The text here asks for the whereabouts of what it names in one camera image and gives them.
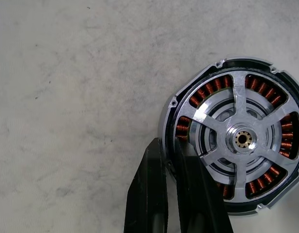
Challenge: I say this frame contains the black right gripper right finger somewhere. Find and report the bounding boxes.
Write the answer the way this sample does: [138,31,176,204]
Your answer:
[174,137,234,233]

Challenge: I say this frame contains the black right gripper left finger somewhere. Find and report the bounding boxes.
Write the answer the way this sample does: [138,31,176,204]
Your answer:
[123,137,183,233]

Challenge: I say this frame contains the black-rimmed silver spoked rotor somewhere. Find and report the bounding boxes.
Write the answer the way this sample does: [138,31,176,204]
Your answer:
[166,64,299,211]

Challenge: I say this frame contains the grey motor housing copper coils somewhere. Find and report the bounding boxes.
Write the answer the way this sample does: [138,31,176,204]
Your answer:
[159,55,299,215]

